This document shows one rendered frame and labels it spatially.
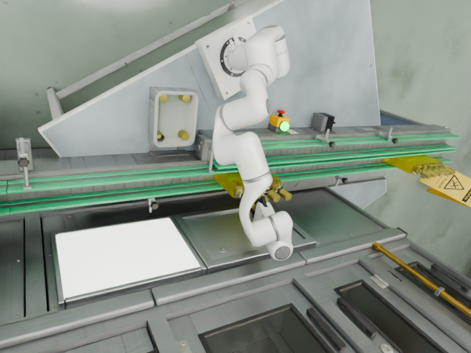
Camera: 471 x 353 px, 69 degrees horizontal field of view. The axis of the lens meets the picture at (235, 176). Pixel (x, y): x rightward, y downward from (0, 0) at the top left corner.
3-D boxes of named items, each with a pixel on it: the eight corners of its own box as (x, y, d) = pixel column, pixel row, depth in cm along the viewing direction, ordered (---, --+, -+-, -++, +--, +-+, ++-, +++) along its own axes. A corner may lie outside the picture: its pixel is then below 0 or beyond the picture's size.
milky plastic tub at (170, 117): (147, 140, 143) (153, 148, 137) (149, 86, 134) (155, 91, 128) (186, 139, 152) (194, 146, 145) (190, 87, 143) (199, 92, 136)
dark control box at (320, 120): (309, 127, 185) (319, 132, 178) (312, 112, 181) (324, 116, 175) (321, 126, 189) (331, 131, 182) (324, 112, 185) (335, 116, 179)
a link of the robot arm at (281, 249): (263, 229, 98) (294, 217, 98) (252, 210, 107) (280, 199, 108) (274, 267, 105) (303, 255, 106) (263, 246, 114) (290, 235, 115)
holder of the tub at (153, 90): (147, 152, 146) (152, 159, 140) (149, 86, 135) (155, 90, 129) (185, 150, 154) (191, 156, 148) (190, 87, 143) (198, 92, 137)
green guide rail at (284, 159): (209, 162, 147) (218, 169, 141) (209, 160, 147) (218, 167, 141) (444, 144, 232) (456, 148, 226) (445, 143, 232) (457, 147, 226)
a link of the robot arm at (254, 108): (231, 75, 108) (209, 93, 98) (268, 61, 100) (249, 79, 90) (249, 114, 114) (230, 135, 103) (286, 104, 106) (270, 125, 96)
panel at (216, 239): (50, 239, 118) (58, 312, 91) (50, 232, 117) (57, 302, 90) (268, 206, 162) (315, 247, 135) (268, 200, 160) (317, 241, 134)
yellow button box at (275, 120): (267, 127, 171) (275, 132, 165) (270, 113, 168) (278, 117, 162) (278, 127, 175) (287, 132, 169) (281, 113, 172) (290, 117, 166)
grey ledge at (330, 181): (247, 187, 177) (258, 197, 168) (249, 171, 173) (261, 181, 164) (372, 172, 223) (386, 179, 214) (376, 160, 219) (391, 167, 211)
